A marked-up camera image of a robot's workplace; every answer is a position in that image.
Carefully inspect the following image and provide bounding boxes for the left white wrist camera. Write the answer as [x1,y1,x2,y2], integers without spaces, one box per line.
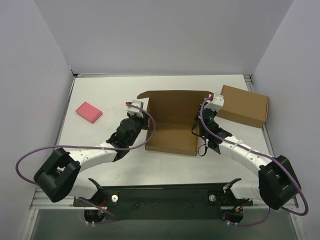
[125,100,144,118]

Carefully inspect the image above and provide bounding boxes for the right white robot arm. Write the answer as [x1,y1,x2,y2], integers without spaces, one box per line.
[195,107,301,210]

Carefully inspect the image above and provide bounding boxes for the small pink box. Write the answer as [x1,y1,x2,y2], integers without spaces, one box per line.
[75,101,103,124]

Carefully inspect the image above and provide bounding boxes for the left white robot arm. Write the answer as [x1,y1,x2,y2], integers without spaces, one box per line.
[33,113,149,206]

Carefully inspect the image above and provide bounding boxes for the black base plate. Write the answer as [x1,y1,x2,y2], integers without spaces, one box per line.
[73,182,253,220]

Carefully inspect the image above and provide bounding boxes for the folded brown cardboard box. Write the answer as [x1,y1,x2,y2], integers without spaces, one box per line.
[217,85,269,128]

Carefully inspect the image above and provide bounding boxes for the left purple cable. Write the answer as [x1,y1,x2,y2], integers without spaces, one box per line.
[15,104,158,224]

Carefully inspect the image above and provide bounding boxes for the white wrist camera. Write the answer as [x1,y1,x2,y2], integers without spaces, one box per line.
[125,100,144,118]
[204,94,224,112]

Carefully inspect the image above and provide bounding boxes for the brown cardboard box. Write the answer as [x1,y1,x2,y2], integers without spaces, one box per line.
[137,90,212,156]
[217,85,269,128]

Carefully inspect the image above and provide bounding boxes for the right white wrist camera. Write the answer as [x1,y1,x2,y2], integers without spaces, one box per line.
[204,94,224,112]

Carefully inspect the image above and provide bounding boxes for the aluminium frame rail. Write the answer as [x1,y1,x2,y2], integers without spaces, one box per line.
[29,188,78,211]

